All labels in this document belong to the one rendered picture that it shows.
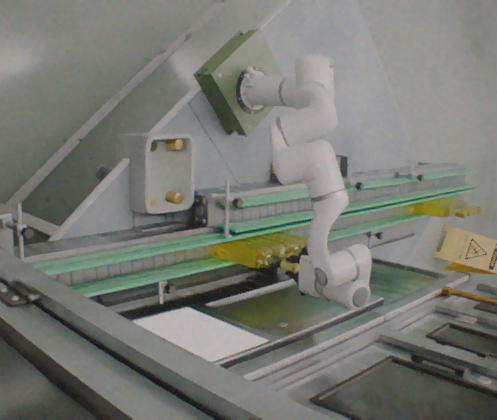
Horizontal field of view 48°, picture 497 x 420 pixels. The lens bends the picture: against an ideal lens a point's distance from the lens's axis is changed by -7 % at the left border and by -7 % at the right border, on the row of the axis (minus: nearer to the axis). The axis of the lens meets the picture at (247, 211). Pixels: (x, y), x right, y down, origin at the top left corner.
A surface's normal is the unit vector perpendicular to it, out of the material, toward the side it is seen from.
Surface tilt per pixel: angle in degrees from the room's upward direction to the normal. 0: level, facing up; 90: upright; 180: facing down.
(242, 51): 1
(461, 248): 76
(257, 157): 0
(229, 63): 1
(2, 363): 90
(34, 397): 90
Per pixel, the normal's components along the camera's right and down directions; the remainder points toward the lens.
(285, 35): 0.70, 0.15
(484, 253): -0.38, -0.37
